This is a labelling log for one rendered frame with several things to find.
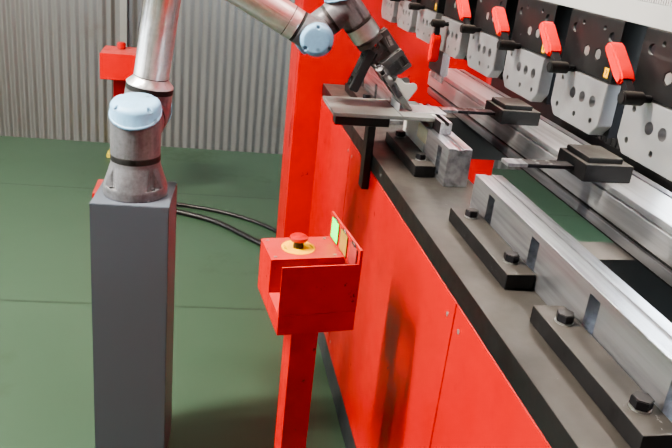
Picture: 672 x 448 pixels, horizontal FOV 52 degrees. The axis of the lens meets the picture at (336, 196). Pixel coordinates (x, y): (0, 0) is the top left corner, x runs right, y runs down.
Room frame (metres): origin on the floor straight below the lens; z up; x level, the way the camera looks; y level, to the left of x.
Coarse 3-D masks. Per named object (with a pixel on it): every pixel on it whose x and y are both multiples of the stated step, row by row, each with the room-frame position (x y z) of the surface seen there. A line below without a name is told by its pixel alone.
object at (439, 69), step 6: (444, 54) 1.77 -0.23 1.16; (438, 60) 1.79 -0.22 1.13; (444, 60) 1.77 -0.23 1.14; (432, 66) 1.83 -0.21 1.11; (438, 66) 1.79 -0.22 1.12; (444, 66) 1.77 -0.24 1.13; (432, 72) 1.85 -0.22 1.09; (438, 72) 1.78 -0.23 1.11; (444, 72) 1.77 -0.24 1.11; (438, 78) 1.80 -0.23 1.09
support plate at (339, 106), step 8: (328, 96) 1.84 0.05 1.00; (336, 96) 1.85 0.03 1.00; (328, 104) 1.75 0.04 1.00; (336, 104) 1.76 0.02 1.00; (344, 104) 1.77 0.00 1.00; (352, 104) 1.78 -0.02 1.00; (360, 104) 1.79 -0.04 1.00; (368, 104) 1.80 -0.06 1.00; (376, 104) 1.81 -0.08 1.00; (384, 104) 1.82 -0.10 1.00; (416, 104) 1.86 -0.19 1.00; (336, 112) 1.68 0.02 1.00; (344, 112) 1.68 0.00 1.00; (352, 112) 1.69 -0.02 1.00; (360, 112) 1.70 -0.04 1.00; (368, 112) 1.71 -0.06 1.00; (376, 112) 1.72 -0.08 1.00; (384, 112) 1.73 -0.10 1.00; (392, 112) 1.74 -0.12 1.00; (400, 112) 1.75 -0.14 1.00; (416, 120) 1.72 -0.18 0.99; (424, 120) 1.72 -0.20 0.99; (432, 120) 1.73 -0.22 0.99
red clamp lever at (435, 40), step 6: (432, 24) 1.64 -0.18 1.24; (438, 24) 1.64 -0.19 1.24; (444, 24) 1.65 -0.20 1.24; (438, 30) 1.65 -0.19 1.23; (432, 36) 1.65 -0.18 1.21; (438, 36) 1.65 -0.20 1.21; (432, 42) 1.65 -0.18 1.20; (438, 42) 1.65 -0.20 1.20; (432, 48) 1.64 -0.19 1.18; (438, 48) 1.65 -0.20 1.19; (432, 54) 1.64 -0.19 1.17; (438, 54) 1.65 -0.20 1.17; (432, 60) 1.65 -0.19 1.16
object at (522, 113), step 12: (444, 108) 1.83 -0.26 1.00; (456, 108) 1.85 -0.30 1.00; (468, 108) 1.86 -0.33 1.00; (492, 108) 1.87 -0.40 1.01; (504, 108) 1.82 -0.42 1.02; (516, 108) 1.83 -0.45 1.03; (528, 108) 1.83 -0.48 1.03; (504, 120) 1.81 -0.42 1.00; (516, 120) 1.81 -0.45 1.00; (528, 120) 1.82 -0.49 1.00
